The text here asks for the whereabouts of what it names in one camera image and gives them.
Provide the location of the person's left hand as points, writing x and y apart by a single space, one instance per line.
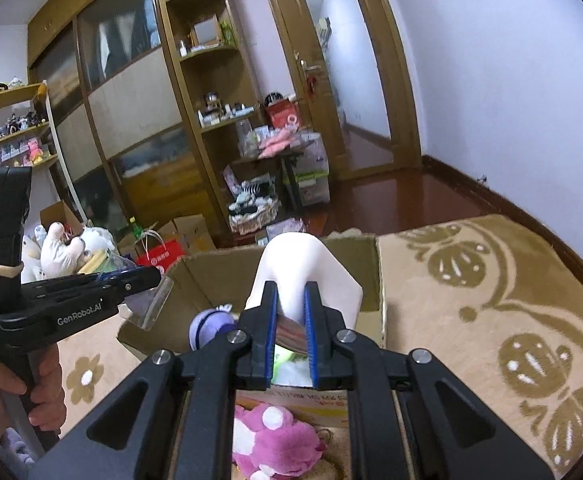
46 390

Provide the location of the purple white round toy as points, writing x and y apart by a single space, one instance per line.
206 327

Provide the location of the clear plastic packet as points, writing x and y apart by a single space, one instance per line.
146 305

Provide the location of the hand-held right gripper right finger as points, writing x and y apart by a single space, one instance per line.
321 345

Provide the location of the open cardboard carton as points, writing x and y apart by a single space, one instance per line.
194 232

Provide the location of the red paper bag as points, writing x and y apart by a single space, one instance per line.
166 257

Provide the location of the picture frame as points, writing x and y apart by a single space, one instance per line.
205 30

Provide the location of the brown cardboard carton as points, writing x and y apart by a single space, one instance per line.
58 215

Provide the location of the wooden door with glass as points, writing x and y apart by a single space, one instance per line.
291 35

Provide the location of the cardboard box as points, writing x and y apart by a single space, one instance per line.
206 275

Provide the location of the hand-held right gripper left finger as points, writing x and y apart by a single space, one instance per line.
259 340

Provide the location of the green tissue packet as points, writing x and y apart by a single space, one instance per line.
289 367

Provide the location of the pink plush bear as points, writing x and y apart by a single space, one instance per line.
276 435

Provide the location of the wooden display shelf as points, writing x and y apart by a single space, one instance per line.
13 97

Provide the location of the lace trimmed basket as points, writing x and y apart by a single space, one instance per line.
254 220

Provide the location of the green bottle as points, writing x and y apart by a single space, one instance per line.
134 227

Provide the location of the beige flower blanket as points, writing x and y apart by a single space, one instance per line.
471 360

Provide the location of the wooden corner shelf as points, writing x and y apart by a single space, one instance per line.
211 125

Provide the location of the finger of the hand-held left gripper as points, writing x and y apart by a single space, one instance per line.
131 282

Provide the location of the person's left forearm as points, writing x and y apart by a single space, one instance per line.
13 455

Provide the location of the row of small figurines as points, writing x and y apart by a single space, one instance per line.
16 122

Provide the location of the white plush with pink paws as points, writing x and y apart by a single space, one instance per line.
63 255

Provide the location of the clear plastic container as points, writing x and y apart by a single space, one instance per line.
249 140

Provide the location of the black white striped cloth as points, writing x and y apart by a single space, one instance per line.
251 192

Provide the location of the pink packets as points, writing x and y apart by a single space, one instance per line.
279 142

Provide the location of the red gift bag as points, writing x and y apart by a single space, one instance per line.
284 115

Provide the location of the wooden wardrobe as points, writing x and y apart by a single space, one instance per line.
131 90

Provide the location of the white soft cushion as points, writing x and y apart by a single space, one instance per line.
296 265

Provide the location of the small folding table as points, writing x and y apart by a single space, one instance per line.
291 180

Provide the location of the stack of white cartons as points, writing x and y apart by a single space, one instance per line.
314 180

